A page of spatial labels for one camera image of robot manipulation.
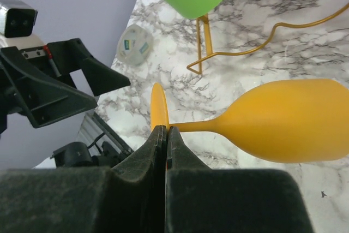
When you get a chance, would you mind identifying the clear tape roll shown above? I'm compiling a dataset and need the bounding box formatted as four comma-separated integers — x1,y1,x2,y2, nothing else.
116,24,153,66

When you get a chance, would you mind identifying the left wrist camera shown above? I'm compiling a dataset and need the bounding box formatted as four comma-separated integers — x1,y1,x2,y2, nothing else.
1,0,38,38

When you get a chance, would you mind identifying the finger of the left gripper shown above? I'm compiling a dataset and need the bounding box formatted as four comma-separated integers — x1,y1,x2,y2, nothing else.
1,47,97,128
46,38,130,97

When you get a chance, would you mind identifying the yellow wine glass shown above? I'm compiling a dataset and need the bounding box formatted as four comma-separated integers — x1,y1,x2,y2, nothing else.
150,77,349,163

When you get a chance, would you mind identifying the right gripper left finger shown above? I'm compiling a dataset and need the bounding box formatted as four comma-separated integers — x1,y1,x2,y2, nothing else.
1,126,167,232

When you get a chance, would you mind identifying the gold wire glass rack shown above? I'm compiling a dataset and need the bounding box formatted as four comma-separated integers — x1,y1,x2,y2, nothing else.
186,0,349,75

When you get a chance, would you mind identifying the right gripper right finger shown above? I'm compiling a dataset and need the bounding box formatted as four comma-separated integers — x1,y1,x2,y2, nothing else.
165,127,313,232

